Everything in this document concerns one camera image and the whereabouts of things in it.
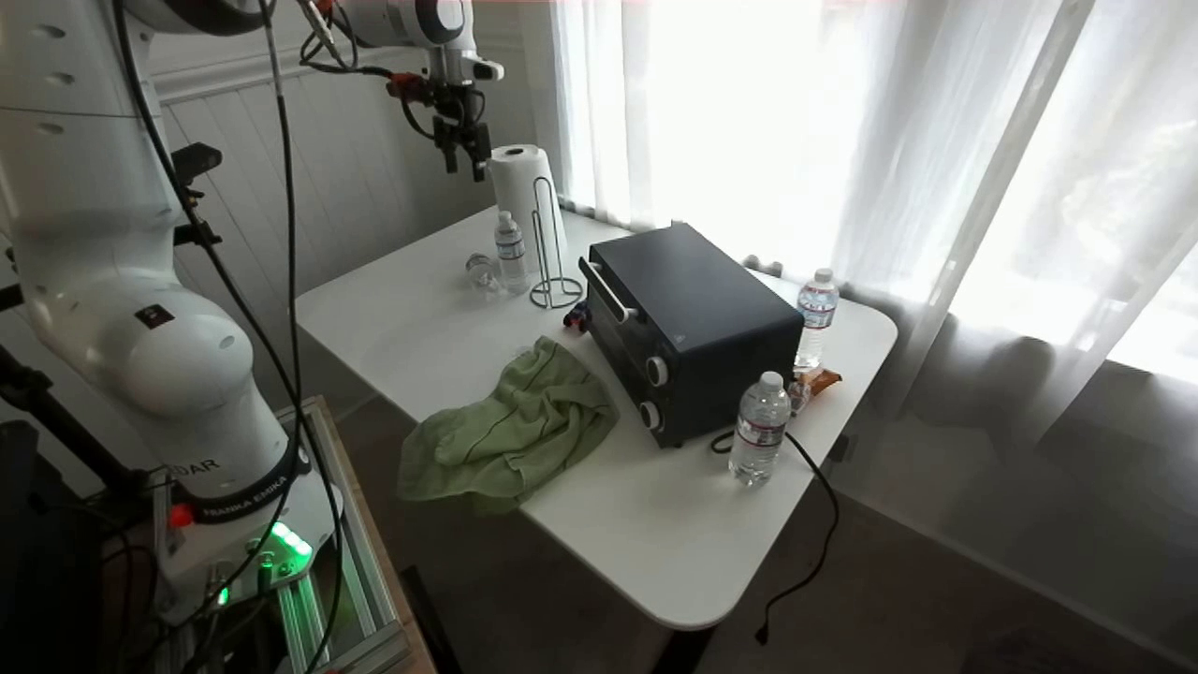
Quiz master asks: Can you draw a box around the wooden framed robot stand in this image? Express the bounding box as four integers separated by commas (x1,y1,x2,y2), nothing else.
293,393,443,674

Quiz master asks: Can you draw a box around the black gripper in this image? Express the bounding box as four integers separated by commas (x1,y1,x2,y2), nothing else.
423,69,499,188

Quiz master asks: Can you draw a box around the wire kitchen rack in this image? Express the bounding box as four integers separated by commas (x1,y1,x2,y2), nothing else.
524,173,590,316

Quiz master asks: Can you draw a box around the green towel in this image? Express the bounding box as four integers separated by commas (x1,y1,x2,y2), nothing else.
395,335,622,519

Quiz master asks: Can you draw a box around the empty capless water bottle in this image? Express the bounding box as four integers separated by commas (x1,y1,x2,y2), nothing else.
462,253,506,303

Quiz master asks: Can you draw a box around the clear capped water bottle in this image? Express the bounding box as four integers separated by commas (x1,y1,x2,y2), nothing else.
726,369,799,495
794,268,844,371

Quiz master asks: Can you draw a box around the black oven power cable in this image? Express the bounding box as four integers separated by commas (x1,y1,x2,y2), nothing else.
708,424,845,653

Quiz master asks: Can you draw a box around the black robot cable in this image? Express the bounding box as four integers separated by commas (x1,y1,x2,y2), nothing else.
110,0,357,674

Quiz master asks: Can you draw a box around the white sheer curtain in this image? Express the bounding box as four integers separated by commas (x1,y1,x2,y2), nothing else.
547,0,1198,455

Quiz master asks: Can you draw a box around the black stand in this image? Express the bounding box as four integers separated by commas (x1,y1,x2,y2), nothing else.
0,340,166,674

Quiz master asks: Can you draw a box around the white paper towel roll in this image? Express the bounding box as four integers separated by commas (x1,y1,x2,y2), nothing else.
484,138,573,284

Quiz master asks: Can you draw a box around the small orange object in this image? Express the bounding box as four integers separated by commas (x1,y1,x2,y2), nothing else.
789,363,845,404

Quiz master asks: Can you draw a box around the black toaster oven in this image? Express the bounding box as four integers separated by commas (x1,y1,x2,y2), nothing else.
578,220,809,455

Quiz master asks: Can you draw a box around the small black clamp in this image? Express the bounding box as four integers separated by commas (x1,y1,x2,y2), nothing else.
169,138,229,256

